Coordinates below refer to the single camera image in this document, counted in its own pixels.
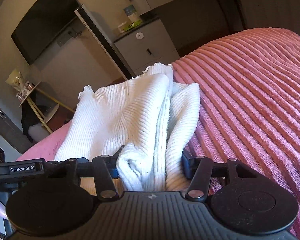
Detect black wall television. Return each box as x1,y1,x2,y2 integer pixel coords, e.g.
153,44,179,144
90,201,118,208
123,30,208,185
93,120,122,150
11,0,79,65

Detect white waste bin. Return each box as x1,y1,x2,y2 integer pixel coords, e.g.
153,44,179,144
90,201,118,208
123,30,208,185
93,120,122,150
28,124,50,143

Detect white ribbed knit sweater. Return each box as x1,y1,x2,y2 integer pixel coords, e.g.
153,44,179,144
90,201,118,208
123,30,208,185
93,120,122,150
55,63,200,191

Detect pink ribbed plush bedspread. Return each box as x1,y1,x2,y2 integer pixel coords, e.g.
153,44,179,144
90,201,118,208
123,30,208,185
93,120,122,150
21,28,300,239

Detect wrapped flower bouquet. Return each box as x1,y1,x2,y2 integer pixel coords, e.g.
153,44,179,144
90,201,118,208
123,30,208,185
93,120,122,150
5,69,34,102

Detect yellow legged side shelf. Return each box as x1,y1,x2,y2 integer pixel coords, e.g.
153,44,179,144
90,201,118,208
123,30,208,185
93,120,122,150
17,81,75,136

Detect grey drawer nightstand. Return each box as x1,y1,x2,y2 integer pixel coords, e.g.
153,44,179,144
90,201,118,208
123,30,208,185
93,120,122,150
114,19,180,75

